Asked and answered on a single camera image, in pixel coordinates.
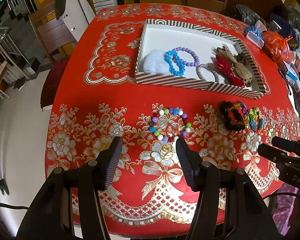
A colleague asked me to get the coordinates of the dark brown scrunchie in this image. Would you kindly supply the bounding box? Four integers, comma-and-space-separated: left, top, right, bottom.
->
234, 52, 248, 64

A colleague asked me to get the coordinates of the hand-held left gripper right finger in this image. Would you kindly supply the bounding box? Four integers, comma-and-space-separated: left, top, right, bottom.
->
175, 137, 284, 240

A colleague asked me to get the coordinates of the translucent colourful bead bracelet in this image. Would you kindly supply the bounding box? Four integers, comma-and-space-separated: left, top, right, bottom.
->
225, 101, 250, 125

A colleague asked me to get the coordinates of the red hair bow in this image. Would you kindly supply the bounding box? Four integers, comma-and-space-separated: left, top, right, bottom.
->
214, 54, 245, 88

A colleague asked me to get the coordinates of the flower bead bracelet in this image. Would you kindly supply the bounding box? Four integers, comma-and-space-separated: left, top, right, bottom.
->
247, 107, 265, 130

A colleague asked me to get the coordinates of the dark red chair cushion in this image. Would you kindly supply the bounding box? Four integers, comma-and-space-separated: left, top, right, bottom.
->
40, 60, 70, 110

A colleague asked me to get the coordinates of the red floral tablecloth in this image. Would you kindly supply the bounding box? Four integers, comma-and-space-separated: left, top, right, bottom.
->
41, 3, 300, 233

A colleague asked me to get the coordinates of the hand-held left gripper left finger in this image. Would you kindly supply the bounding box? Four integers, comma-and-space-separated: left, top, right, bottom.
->
16, 136, 123, 240

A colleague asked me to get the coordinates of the black bead bracelet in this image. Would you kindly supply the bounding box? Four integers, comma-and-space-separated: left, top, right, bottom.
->
219, 101, 245, 131

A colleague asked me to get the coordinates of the dark blue bag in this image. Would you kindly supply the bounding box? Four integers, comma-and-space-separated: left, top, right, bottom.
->
269, 12, 300, 52

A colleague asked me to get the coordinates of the orange plastic bag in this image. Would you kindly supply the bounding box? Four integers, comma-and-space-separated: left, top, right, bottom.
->
261, 30, 294, 64

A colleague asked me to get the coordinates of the striped cardboard tray box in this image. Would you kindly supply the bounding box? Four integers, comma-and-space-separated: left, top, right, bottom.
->
134, 18, 271, 100

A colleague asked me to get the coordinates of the purple bead bracelet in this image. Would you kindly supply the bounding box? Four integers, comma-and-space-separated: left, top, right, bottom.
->
171, 46, 200, 67

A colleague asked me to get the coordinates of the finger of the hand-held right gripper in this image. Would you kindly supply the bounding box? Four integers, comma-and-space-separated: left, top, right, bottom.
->
257, 143, 290, 165
271, 136, 300, 155

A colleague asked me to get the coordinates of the silver mesh bracelet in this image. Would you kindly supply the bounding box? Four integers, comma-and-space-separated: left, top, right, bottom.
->
196, 64, 220, 83

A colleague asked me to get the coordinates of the blue tissue pack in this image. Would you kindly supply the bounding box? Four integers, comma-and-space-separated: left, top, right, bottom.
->
245, 20, 264, 48

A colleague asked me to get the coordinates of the small blue white box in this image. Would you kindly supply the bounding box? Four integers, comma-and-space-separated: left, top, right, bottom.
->
285, 70, 298, 83

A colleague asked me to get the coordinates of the multicolour round bead bracelet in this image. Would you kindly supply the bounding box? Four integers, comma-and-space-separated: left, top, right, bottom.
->
149, 107, 192, 143

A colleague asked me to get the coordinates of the purple patterned clothing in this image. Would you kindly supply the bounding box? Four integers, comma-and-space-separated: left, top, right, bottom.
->
272, 182, 300, 235

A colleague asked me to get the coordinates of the metal staircase railing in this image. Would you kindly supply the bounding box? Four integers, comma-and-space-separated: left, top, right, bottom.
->
0, 0, 40, 80

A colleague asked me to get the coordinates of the wooden chair with jacket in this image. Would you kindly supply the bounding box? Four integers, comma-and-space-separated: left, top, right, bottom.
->
29, 1, 77, 63

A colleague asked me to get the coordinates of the white jacket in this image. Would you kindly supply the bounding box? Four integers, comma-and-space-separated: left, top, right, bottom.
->
55, 0, 97, 42

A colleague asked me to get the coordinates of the tan bow hair clip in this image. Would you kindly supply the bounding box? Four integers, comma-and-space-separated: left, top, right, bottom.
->
216, 44, 254, 87

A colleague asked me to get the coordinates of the white fluffy scrunchie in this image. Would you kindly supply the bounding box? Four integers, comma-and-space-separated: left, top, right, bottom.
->
142, 49, 174, 76

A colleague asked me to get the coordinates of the blue bead bracelet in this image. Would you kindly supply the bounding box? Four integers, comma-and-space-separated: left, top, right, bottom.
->
165, 50, 185, 77

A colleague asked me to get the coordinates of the black plastic bag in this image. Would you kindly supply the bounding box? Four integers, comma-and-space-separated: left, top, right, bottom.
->
234, 4, 262, 25

